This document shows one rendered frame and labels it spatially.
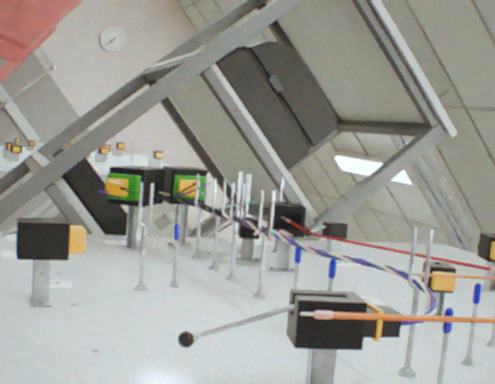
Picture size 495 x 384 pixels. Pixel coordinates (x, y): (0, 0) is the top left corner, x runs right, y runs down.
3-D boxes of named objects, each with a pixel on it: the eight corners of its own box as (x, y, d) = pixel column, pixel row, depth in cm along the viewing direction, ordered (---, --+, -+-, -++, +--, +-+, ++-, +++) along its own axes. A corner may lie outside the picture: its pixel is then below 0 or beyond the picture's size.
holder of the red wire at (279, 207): (288, 261, 135) (293, 199, 133) (300, 275, 122) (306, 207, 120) (259, 259, 134) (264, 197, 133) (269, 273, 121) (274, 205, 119)
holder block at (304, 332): (285, 334, 65) (289, 288, 64) (350, 337, 66) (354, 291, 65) (294, 348, 61) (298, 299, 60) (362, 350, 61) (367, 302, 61)
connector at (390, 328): (335, 327, 65) (338, 304, 64) (388, 328, 66) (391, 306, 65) (347, 337, 62) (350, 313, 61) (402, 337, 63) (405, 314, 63)
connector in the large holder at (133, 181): (140, 200, 128) (141, 175, 127) (132, 201, 125) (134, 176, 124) (109, 197, 129) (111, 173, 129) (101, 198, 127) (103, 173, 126)
